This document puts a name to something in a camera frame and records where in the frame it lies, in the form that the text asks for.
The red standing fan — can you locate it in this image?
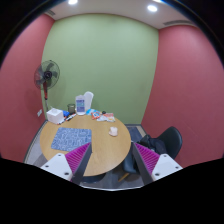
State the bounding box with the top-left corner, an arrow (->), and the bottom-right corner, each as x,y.
34,60 -> 60,104

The round wooden table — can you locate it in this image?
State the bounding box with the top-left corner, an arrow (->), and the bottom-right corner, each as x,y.
40,115 -> 131,177

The blue patterned mouse pad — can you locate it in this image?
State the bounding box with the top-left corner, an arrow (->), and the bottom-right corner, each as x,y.
51,127 -> 92,152

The red black marker pen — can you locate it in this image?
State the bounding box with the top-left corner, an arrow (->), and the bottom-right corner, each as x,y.
65,114 -> 76,121

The white wall socket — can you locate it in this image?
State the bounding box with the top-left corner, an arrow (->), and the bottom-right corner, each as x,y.
37,109 -> 42,117

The orange white snack packet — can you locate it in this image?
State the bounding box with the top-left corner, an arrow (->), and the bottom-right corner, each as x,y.
98,113 -> 115,122

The black bag on chair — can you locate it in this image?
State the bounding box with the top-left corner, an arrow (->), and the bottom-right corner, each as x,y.
139,135 -> 167,154

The dark chair under table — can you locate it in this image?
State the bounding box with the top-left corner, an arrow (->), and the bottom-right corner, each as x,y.
118,152 -> 139,182

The dark green cup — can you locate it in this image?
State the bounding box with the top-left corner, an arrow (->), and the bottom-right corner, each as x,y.
67,104 -> 75,114

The white plastic jug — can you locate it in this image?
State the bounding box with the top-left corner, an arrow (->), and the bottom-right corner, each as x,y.
84,91 -> 94,110

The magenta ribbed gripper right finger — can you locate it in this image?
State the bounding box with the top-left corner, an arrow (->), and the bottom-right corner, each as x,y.
132,143 -> 182,185

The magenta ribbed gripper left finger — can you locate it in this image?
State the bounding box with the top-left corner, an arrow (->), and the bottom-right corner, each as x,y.
41,143 -> 92,185

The white tissue box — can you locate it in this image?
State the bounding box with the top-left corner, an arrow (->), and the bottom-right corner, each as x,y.
47,108 -> 64,124

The blue snack packet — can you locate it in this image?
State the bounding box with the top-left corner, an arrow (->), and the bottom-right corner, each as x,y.
86,109 -> 100,116

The white bottle blue label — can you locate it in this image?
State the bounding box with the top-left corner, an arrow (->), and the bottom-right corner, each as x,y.
76,95 -> 85,115

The black plastic chair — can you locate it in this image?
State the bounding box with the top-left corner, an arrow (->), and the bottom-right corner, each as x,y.
158,126 -> 182,159

